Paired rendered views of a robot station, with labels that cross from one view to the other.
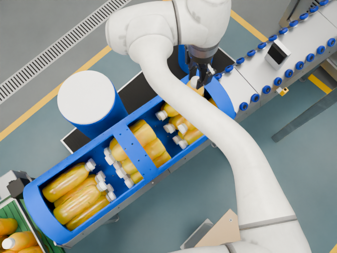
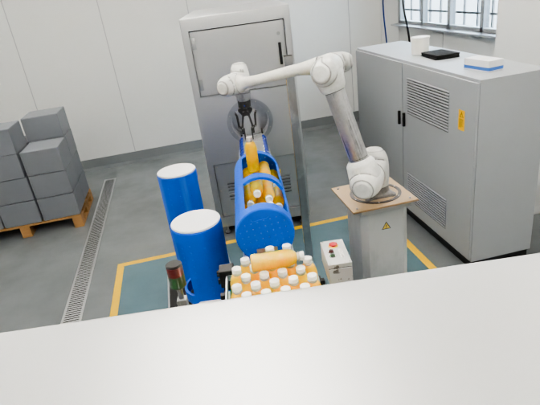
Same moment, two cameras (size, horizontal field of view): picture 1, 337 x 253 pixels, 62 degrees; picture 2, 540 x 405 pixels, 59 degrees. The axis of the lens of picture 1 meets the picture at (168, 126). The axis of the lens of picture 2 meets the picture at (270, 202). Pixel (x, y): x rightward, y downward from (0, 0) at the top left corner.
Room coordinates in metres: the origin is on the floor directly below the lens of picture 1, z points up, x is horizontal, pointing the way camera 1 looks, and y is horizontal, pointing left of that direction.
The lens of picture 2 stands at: (-1.03, 2.26, 2.18)
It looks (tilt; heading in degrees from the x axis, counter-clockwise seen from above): 25 degrees down; 300
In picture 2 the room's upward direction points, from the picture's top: 8 degrees counter-clockwise
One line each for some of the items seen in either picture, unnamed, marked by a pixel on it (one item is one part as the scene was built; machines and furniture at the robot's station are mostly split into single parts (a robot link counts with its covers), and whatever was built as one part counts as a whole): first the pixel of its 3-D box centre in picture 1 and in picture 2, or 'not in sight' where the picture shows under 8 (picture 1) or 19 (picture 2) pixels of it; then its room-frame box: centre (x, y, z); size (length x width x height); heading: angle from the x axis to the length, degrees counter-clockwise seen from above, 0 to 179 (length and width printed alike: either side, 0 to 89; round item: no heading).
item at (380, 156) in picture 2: not in sight; (374, 166); (-0.30, -0.20, 1.18); 0.18 x 0.16 x 0.22; 95
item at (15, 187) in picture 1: (22, 189); (228, 276); (0.15, 0.71, 0.95); 0.10 x 0.07 x 0.10; 31
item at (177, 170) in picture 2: not in sight; (176, 170); (1.19, -0.28, 1.03); 0.28 x 0.28 x 0.01
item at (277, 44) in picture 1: (276, 56); not in sight; (0.69, -0.57, 1.00); 0.10 x 0.04 x 0.15; 31
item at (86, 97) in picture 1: (86, 96); (195, 221); (0.56, 0.38, 1.03); 0.28 x 0.28 x 0.01
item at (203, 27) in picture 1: (202, 14); (239, 76); (0.43, -0.10, 1.72); 0.13 x 0.11 x 0.16; 95
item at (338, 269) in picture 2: not in sight; (336, 260); (-0.35, 0.60, 1.05); 0.20 x 0.10 x 0.10; 121
